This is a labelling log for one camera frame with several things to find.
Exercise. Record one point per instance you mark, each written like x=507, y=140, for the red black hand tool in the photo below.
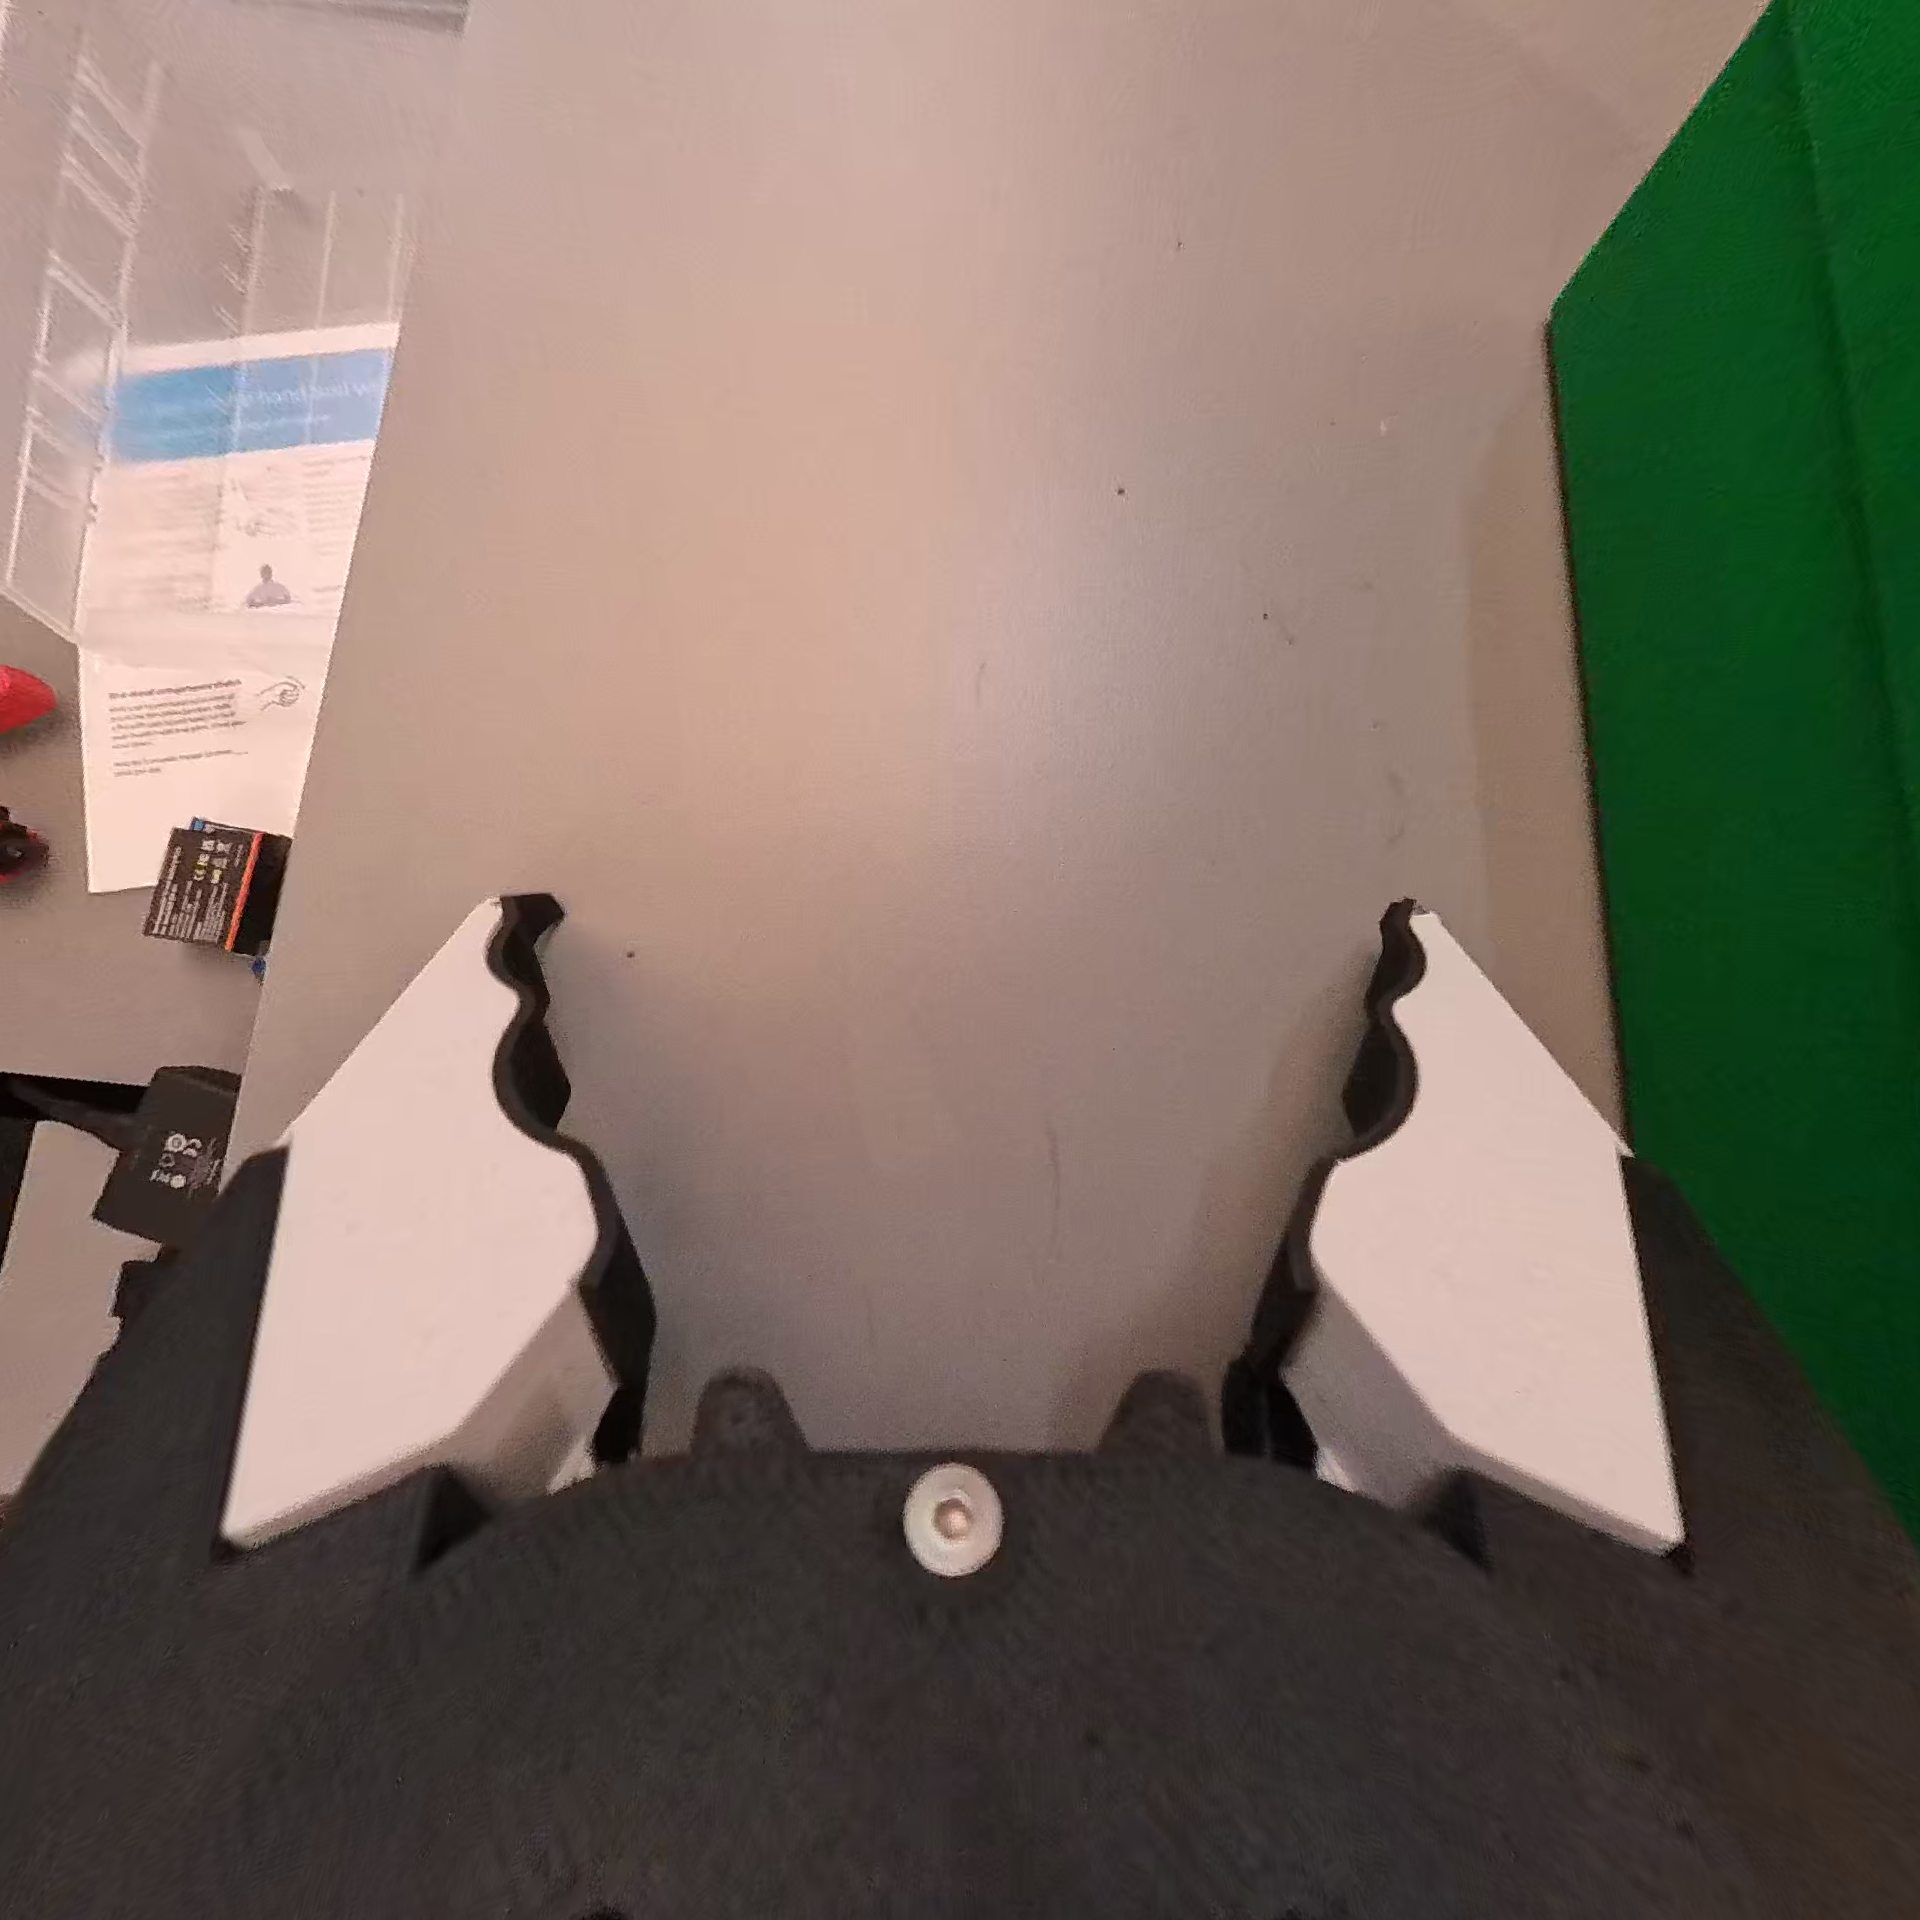
x=18, y=702

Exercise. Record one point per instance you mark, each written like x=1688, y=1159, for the green plastic bin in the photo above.
x=1724, y=749

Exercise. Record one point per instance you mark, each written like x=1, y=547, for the black power adapter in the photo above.
x=164, y=1156

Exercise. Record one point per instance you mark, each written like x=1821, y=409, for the printed paper leaflet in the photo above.
x=211, y=720

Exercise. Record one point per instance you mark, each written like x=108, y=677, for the clear plastic organizer box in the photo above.
x=91, y=223

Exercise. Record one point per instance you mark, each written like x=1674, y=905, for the small black battery pack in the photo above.
x=211, y=885

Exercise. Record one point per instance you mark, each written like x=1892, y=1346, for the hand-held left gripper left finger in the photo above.
x=422, y=1276

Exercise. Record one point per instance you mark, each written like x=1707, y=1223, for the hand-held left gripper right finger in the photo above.
x=1484, y=1289

